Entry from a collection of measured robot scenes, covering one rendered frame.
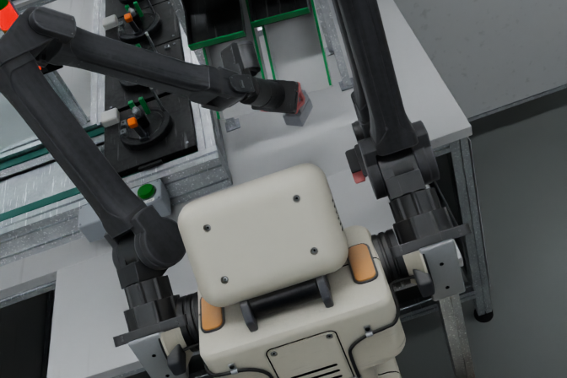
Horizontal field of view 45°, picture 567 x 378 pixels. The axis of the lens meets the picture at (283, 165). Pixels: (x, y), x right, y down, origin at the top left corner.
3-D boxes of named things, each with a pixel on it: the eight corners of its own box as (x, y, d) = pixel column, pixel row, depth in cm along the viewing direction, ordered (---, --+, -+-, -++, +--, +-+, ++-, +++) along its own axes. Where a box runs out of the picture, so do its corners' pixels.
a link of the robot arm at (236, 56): (206, 109, 135) (233, 91, 129) (191, 56, 137) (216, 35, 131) (251, 108, 143) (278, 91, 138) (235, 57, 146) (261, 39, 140)
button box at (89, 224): (171, 214, 163) (161, 197, 159) (89, 243, 165) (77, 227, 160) (170, 194, 168) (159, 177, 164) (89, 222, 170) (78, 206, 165)
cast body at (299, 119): (303, 126, 155) (294, 104, 150) (285, 125, 157) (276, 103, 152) (316, 100, 159) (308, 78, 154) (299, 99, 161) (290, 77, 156)
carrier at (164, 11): (182, 42, 205) (165, 7, 197) (107, 69, 207) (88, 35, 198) (176, 2, 223) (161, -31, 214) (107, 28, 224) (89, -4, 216)
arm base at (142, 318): (113, 348, 102) (189, 323, 101) (99, 294, 104) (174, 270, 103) (132, 341, 111) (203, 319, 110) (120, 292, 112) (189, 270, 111)
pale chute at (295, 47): (333, 86, 165) (331, 84, 161) (280, 99, 167) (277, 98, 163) (308, -28, 165) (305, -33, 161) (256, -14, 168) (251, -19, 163)
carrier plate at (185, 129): (198, 150, 169) (195, 144, 167) (107, 182, 170) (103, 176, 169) (190, 93, 186) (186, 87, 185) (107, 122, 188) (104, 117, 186)
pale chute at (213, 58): (274, 107, 166) (270, 106, 161) (223, 120, 168) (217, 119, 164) (250, -7, 166) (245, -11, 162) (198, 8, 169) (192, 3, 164)
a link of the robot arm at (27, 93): (-50, 60, 104) (-26, 29, 97) (19, 28, 114) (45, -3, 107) (132, 290, 111) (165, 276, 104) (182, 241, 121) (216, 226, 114)
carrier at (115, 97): (189, 89, 187) (171, 53, 179) (107, 119, 189) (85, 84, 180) (182, 42, 205) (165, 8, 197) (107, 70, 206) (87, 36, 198)
